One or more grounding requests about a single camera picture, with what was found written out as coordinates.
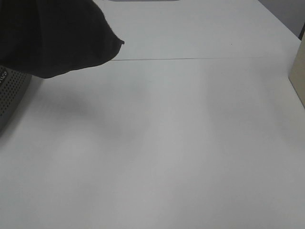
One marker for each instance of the dark navy towel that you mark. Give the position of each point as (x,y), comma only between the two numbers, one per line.
(47,38)

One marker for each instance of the grey perforated plastic basket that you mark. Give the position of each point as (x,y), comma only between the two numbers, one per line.
(13,85)

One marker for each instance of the beige box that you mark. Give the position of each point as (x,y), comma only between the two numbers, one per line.
(297,73)

